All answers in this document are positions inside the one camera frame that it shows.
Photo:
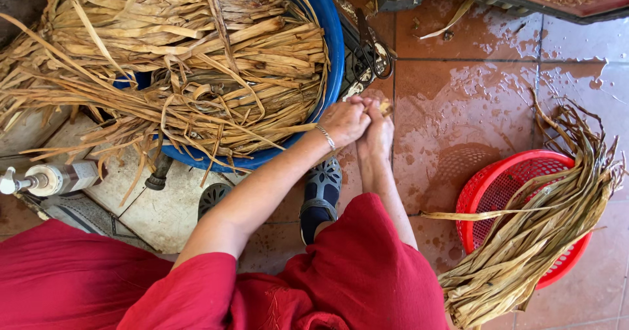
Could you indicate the blue plastic basin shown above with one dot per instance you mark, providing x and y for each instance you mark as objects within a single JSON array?
[{"x": 330, "y": 40}]

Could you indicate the person's left fingers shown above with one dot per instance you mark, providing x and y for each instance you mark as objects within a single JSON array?
[{"x": 357, "y": 103}]

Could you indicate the loose pale leaf strip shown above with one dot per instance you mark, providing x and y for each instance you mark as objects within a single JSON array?
[{"x": 449, "y": 21}]

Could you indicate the person's right fingers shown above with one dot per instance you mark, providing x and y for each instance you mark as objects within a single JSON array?
[{"x": 382, "y": 116}]

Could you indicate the bundle of wet dried leaves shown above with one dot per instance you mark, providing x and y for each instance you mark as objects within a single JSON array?
[{"x": 530, "y": 236}]

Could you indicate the grey cutout sandal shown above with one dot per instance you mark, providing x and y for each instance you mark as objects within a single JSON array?
[
  {"x": 214, "y": 197},
  {"x": 322, "y": 192}
]

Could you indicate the person's right hand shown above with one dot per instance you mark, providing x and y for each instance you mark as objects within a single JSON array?
[{"x": 377, "y": 136}]

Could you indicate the black pipe end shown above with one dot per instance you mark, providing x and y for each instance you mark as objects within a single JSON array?
[{"x": 158, "y": 172}]

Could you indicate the black metal scissors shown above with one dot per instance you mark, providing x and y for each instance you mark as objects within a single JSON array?
[{"x": 369, "y": 50}]

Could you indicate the dried tan leaf strip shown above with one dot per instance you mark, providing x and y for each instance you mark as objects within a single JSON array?
[{"x": 386, "y": 107}]

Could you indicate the person's red garment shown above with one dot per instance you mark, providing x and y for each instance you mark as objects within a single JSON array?
[{"x": 221, "y": 290}]

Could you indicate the pile of dried tan leaves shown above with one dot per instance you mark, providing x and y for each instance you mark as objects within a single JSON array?
[{"x": 172, "y": 64}]

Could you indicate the red plastic mesh basket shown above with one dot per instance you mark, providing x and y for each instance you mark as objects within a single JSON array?
[{"x": 484, "y": 192}]

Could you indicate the person's left hand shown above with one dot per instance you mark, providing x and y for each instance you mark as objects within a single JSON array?
[{"x": 344, "y": 121}]

